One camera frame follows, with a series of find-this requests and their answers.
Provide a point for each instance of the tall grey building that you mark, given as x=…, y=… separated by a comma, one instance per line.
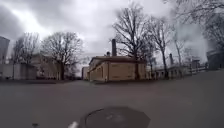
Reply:
x=3, y=48

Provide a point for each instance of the yellow building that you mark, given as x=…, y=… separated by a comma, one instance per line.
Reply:
x=116, y=70

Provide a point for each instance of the tall dark chimney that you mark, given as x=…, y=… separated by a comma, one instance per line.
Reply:
x=114, y=47

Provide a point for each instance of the large bare tree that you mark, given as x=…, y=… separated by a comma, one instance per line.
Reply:
x=62, y=50
x=132, y=33
x=162, y=43
x=208, y=16

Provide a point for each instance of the robot's own part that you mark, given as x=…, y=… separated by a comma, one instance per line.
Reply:
x=73, y=125

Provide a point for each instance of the dark round manhole cover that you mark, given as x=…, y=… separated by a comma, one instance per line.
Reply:
x=115, y=117

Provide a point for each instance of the pale low building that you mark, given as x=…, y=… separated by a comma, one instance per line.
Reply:
x=18, y=71

